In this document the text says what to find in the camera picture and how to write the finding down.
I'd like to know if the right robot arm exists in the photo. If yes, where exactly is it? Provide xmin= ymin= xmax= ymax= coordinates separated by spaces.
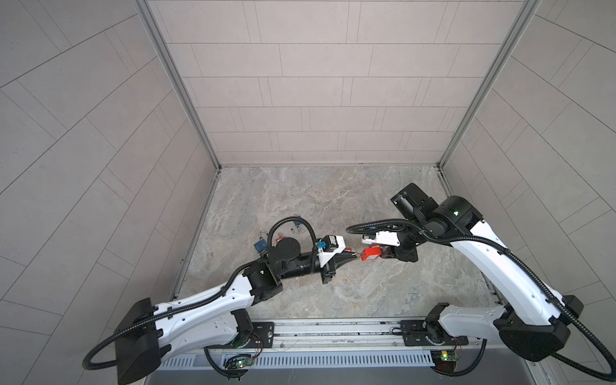
xmin=346 ymin=183 xmax=615 ymax=382

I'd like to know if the green circuit board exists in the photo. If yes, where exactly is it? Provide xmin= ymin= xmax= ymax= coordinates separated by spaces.
xmin=224 ymin=354 xmax=254 ymax=372
xmin=430 ymin=350 xmax=460 ymax=374

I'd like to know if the large blue padlock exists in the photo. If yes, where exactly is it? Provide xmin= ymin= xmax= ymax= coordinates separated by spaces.
xmin=253 ymin=234 xmax=268 ymax=255

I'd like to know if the small blue padlock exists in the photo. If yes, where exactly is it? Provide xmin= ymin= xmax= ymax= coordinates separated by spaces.
xmin=290 ymin=216 xmax=303 ymax=234

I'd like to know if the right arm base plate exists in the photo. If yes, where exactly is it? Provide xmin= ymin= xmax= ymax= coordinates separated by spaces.
xmin=392 ymin=319 xmax=468 ymax=347

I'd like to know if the left green circuit board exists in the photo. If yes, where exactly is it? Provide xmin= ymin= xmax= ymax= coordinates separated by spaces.
xmin=224 ymin=354 xmax=254 ymax=372

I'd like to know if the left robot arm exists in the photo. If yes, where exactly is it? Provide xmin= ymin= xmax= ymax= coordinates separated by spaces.
xmin=82 ymin=217 xmax=357 ymax=384

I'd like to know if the white slotted cable duct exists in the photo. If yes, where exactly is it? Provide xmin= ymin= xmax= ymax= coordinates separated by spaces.
xmin=158 ymin=352 xmax=435 ymax=371

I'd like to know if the aluminium mounting rail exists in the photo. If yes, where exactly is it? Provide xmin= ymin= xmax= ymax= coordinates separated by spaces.
xmin=158 ymin=315 xmax=538 ymax=356

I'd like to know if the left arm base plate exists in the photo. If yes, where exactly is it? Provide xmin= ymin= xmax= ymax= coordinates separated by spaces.
xmin=210 ymin=322 xmax=275 ymax=349

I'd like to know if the right green circuit board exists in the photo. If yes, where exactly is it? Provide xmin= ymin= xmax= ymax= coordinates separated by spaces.
xmin=430 ymin=350 xmax=460 ymax=374

